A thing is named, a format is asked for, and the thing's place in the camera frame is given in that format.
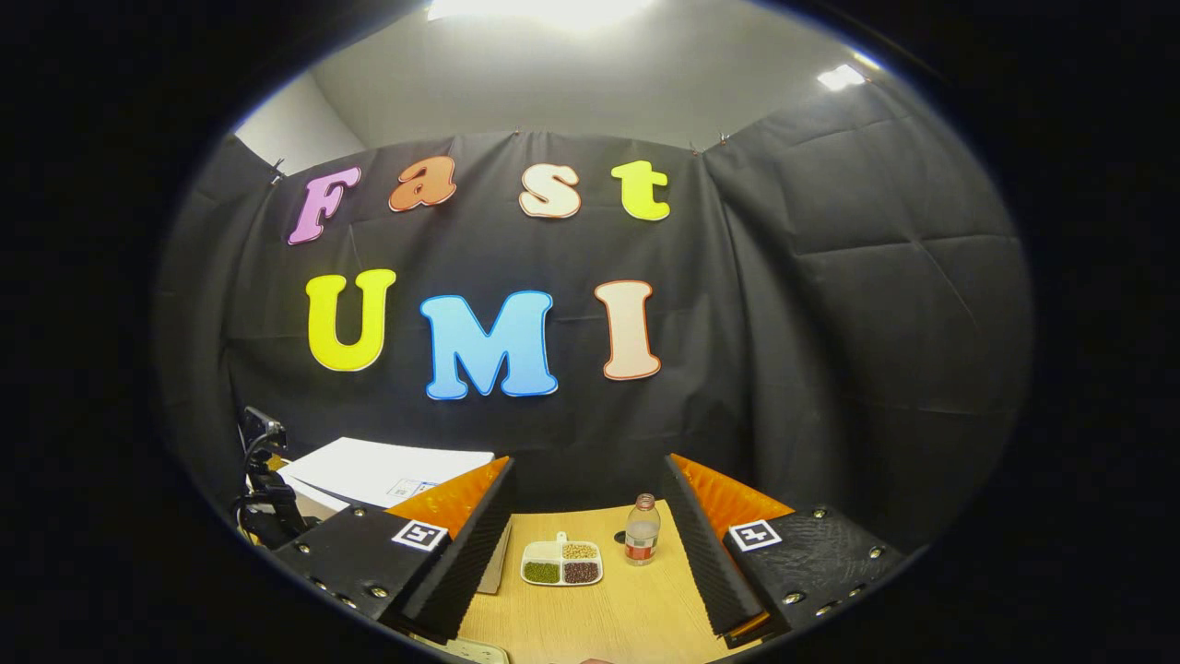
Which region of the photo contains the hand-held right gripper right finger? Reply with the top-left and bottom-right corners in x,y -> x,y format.
662,452 -> 909,646

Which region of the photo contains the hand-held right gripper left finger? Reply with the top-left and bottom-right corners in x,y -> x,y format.
274,456 -> 519,645

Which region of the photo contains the white microwave oven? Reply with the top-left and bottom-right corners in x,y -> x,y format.
277,436 -> 513,596

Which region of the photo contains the clear bottle with red label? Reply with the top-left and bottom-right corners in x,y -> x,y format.
624,493 -> 662,566

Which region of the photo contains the white divided dish of beans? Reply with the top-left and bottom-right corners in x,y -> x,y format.
520,532 -> 605,587

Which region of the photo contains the large ceiling light panel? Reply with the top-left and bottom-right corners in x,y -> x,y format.
426,0 -> 655,30

